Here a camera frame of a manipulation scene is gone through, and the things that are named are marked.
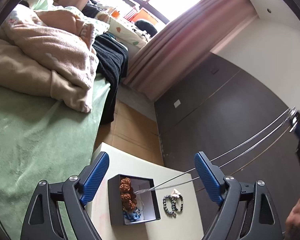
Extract pink curtain right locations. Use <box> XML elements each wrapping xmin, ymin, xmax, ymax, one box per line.
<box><xmin>124</xmin><ymin>0</ymin><xmax>257</xmax><ymax>101</ymax></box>

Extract black jewelry box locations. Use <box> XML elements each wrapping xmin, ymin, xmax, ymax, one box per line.
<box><xmin>108</xmin><ymin>174</ymin><xmax>161</xmax><ymax>226</ymax></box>

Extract blue knotted cord bracelet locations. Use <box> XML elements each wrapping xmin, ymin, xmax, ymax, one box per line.
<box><xmin>122</xmin><ymin>208</ymin><xmax>143</xmax><ymax>222</ymax></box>

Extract black knit blanket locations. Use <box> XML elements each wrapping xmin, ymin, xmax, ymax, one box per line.
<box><xmin>82</xmin><ymin>3</ymin><xmax>129</xmax><ymax>126</ymax></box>

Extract white wall socket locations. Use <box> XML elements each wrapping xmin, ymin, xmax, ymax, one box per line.
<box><xmin>174</xmin><ymin>100</ymin><xmax>181</xmax><ymax>108</ymax></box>

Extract brown rudraksha bead bracelet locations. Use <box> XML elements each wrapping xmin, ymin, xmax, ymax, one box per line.
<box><xmin>119</xmin><ymin>177</ymin><xmax>138</xmax><ymax>213</ymax></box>

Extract cardboard floor sheets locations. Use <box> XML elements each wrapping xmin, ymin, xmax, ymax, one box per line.
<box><xmin>94</xmin><ymin>100</ymin><xmax>164</xmax><ymax>166</ymax></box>

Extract beige pink quilt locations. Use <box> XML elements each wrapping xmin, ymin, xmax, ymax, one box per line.
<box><xmin>0</xmin><ymin>4</ymin><xmax>98</xmax><ymax>113</ymax></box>

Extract floral window seat cushion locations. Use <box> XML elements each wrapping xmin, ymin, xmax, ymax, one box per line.
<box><xmin>95</xmin><ymin>12</ymin><xmax>151</xmax><ymax>49</ymax></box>

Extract green black bead bracelet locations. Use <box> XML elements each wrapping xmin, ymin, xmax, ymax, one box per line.
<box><xmin>172</xmin><ymin>194</ymin><xmax>184</xmax><ymax>214</ymax></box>

